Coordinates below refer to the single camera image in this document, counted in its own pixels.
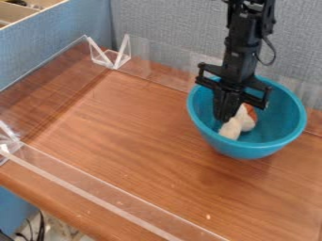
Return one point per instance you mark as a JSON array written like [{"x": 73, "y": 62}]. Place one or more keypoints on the blue plastic bowl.
[{"x": 280, "y": 123}]

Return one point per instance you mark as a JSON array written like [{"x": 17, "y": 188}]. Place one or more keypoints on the wooden shelf unit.
[{"x": 16, "y": 11}]

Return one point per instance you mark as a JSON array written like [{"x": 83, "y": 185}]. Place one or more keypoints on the clear acrylic barrier frame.
[{"x": 101, "y": 150}]

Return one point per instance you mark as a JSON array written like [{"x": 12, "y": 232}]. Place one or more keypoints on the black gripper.
[{"x": 232, "y": 81}]

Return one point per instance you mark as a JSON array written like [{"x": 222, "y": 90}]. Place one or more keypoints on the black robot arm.
[{"x": 250, "y": 21}]

